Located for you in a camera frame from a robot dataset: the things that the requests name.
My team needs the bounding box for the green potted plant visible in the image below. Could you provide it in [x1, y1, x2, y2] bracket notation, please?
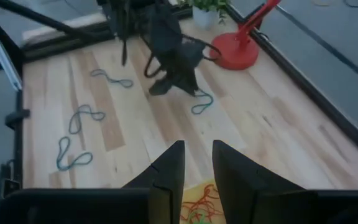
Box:
[177, 0, 231, 31]

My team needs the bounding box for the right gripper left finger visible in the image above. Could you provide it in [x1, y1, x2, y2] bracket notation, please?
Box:
[121, 139, 186, 224]

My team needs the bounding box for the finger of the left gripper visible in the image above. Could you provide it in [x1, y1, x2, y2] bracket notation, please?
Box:
[172, 70, 199, 97]
[149, 76, 175, 96]

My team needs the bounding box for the yellow plastic bin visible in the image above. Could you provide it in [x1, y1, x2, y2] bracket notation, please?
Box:
[178, 179, 228, 224]

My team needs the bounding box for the red desk lamp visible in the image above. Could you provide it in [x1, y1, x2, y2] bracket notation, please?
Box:
[209, 0, 282, 71]

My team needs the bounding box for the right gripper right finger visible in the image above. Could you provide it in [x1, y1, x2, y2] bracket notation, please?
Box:
[211, 139, 306, 224]

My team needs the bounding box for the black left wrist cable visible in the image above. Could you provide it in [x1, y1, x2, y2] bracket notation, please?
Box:
[143, 33, 223, 79]

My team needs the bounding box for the blue rubber band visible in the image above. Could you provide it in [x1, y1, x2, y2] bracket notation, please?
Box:
[89, 68, 134, 89]
[190, 88, 214, 116]
[68, 104, 106, 136]
[55, 136, 94, 172]

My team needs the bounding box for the red rubber band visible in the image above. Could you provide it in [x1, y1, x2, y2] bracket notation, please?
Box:
[181, 184, 225, 223]

